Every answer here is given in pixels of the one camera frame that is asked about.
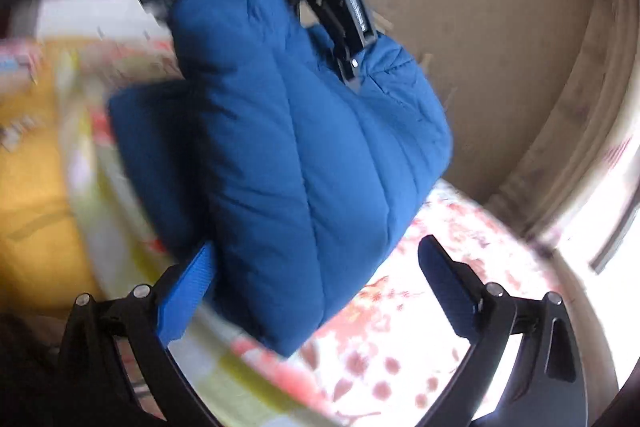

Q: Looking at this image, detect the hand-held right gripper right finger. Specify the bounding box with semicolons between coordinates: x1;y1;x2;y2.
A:
415;234;590;427

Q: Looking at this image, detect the floral bed quilt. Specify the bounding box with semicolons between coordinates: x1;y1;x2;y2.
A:
62;32;568;427

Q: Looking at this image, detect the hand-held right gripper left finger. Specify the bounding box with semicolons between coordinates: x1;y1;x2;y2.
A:
55;241;226;427

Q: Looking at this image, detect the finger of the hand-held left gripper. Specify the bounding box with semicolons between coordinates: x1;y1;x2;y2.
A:
300;0;379;94

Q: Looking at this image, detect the blue quilted jacket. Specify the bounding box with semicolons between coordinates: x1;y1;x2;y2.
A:
107;0;454;358

